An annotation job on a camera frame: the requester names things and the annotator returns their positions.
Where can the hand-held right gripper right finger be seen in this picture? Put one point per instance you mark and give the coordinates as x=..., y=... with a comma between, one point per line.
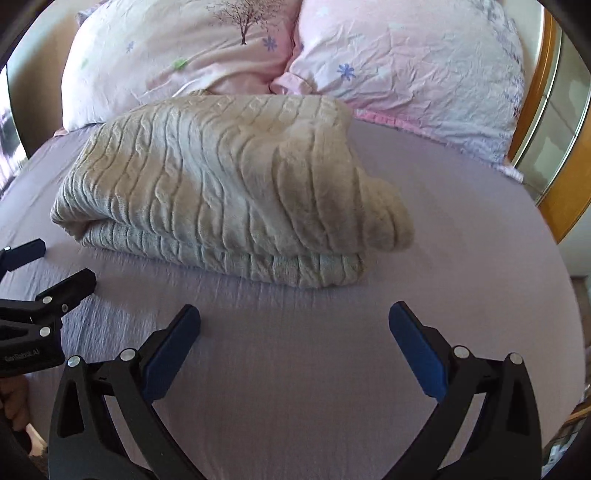
x=418, y=353

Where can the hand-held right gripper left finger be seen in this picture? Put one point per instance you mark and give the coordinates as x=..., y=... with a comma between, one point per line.
x=167, y=353

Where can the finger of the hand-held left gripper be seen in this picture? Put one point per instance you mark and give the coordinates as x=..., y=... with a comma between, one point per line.
x=69, y=288
x=28, y=251

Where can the beige knit blanket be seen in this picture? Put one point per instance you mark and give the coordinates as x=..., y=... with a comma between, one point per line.
x=231, y=189

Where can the person's left hand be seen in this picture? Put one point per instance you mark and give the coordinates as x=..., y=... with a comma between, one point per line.
x=14, y=401

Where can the lavender bed sheet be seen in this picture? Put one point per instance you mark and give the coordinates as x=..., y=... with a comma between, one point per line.
x=300, y=350

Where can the pink pillow with tree print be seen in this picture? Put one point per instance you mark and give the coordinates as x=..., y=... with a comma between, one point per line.
x=184, y=55

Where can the mirror panel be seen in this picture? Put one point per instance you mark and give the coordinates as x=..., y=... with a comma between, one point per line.
x=556, y=115

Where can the pink pillow with blue flowers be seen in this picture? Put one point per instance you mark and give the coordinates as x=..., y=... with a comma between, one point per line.
x=406, y=69

